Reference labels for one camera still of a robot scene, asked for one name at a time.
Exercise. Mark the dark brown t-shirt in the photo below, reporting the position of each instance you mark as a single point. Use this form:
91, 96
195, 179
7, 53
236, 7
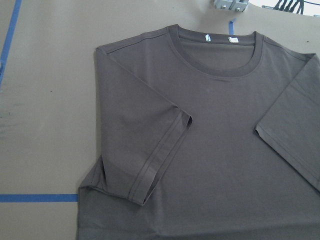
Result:
204, 137

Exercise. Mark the brown paper table cover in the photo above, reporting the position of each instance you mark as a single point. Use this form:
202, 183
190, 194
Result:
50, 119

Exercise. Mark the grey metal clamp bracket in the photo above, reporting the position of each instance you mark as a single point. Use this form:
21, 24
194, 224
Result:
232, 5

